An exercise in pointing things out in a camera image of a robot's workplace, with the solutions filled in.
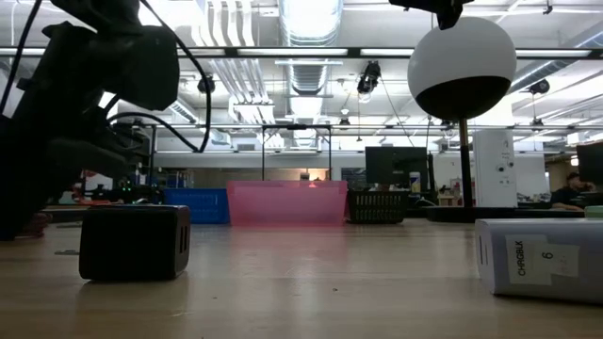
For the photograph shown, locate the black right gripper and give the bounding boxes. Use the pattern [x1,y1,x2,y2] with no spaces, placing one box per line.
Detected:
[388,0,475,30]

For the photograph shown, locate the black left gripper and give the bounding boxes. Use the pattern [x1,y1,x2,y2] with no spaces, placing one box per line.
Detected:
[0,135,139,241]

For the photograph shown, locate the black charger cube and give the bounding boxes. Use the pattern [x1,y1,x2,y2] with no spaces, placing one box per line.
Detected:
[78,205,192,283]

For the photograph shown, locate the white labelled charger block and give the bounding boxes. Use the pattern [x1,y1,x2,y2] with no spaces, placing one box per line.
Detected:
[474,218,603,306]

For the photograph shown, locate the blue plastic bin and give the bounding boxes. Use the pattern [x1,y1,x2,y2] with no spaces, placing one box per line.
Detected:
[164,187,231,225]

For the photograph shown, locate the black slotted bin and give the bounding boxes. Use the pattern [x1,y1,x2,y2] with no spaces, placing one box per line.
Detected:
[347,189,410,225]

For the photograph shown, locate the pink translucent bin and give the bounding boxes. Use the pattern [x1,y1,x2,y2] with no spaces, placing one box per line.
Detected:
[225,180,349,228]

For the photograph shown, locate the white globe lamp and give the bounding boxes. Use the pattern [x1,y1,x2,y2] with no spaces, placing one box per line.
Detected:
[407,17,518,223]

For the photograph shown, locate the black computer monitor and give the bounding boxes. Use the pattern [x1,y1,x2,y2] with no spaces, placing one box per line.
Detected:
[577,140,603,186]
[365,146,429,192]

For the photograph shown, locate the white column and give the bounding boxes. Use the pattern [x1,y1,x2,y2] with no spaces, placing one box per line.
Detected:
[473,129,518,208]

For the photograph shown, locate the black overhead crossbar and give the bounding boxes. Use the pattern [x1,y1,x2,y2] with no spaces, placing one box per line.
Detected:
[0,46,603,59]

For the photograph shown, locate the person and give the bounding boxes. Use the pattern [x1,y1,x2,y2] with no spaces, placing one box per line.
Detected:
[550,171,595,212]

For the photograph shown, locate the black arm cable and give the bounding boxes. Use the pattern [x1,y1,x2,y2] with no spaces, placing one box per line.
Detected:
[106,0,212,154]

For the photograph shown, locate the black table frame rail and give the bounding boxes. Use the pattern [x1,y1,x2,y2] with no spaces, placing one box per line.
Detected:
[41,205,585,224]

